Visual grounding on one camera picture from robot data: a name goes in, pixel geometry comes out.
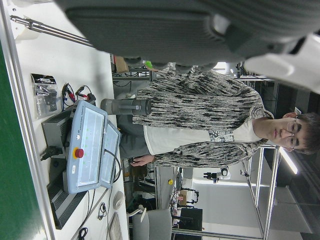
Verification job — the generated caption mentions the left grey white robot hand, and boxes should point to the left grey white robot hand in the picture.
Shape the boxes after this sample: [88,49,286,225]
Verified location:
[53,0,320,95]

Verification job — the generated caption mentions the grey metal control box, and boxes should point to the grey metal control box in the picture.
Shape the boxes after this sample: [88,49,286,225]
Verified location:
[41,109,79,173]

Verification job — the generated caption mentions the grey water bottle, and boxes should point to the grey water bottle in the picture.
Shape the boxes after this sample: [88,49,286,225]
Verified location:
[100,97,153,117]

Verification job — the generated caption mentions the person in patterned cardigan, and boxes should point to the person in patterned cardigan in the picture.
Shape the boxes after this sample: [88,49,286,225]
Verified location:
[116,62,320,168]

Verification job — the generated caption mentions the metal tripod rod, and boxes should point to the metal tripod rod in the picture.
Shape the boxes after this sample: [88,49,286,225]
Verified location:
[9,14,95,48]

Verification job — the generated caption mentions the red black clip leads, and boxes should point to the red black clip leads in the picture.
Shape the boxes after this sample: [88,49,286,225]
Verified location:
[61,82,97,111]

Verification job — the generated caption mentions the plastic bag with black parts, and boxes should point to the plastic bag with black parts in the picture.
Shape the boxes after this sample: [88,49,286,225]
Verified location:
[30,73,59,120]

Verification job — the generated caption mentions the small blue-grey teach pendant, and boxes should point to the small blue-grey teach pendant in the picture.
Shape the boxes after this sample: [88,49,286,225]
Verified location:
[99,119,123,190]

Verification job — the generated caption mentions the large blue-grey teach pendant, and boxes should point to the large blue-grey teach pendant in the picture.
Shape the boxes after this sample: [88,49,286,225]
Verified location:
[66,99,109,195]

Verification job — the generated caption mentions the white computer mouse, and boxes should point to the white computer mouse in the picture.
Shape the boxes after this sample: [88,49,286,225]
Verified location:
[112,190,125,211]

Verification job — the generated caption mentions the green conveyor belt aluminium rails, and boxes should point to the green conveyor belt aluminium rails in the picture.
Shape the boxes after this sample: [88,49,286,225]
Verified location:
[0,0,56,240]

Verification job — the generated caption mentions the black ribbed power unit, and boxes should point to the black ribbed power unit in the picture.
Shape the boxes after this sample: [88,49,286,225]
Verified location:
[46,174,89,230]

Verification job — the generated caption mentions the grey office chair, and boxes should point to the grey office chair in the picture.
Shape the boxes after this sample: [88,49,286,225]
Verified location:
[127,204,174,240]

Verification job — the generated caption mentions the black monitor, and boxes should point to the black monitor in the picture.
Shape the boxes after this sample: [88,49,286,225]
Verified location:
[179,207,204,232]

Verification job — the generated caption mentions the grey keyboard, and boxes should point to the grey keyboard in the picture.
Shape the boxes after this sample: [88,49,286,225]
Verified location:
[108,211,124,240]

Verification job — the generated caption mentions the black teach pendant cable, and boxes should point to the black teach pendant cable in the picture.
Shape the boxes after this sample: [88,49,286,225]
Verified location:
[103,148,123,184]

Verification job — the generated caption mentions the white lab camera device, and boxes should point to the white lab camera device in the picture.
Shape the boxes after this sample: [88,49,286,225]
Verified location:
[203,165,232,185]

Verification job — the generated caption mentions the thin wire-frame glasses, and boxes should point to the thin wire-frame glasses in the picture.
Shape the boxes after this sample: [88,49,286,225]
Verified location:
[285,118,301,152]

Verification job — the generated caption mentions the aluminium profile frame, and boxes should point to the aluminium profile frame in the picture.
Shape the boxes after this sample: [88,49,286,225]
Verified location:
[240,146,281,240]

